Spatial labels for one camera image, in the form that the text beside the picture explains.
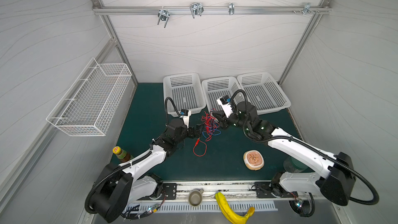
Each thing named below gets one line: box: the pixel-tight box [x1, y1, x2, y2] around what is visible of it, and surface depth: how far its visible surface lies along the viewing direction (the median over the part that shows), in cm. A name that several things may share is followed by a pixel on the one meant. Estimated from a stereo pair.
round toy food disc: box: [243, 149, 265, 171], surface depth 83 cm
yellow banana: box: [215, 191, 255, 224], surface depth 66 cm
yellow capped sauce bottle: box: [112, 145, 134, 163], surface depth 71 cm
